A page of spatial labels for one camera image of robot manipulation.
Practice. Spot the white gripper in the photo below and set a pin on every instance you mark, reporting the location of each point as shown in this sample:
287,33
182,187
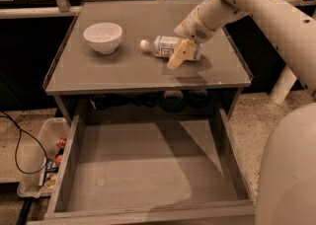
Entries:
192,29

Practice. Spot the blue plastic bottle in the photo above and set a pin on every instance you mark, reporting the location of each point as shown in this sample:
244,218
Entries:
163,46

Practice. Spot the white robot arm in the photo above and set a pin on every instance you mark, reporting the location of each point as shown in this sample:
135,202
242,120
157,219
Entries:
287,185

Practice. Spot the open grey top drawer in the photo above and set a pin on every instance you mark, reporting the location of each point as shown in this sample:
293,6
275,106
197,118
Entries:
116,173

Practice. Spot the dark tape roll right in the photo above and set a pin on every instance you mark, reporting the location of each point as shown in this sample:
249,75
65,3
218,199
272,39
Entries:
198,98

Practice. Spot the dark tape roll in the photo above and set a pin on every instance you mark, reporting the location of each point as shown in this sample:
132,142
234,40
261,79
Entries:
172,101
198,98

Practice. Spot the dark tape roll left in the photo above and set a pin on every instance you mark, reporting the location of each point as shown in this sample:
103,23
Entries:
172,101

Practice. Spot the white ceramic bowl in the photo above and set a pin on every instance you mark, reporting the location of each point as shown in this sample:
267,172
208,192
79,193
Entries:
104,38

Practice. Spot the grey wooden cabinet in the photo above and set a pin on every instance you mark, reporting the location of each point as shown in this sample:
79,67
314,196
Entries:
139,63

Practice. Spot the clear plastic storage bin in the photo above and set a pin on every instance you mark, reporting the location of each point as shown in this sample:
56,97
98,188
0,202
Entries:
38,161

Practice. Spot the white diagonal support post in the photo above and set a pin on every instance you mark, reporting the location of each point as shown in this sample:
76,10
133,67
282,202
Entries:
283,85

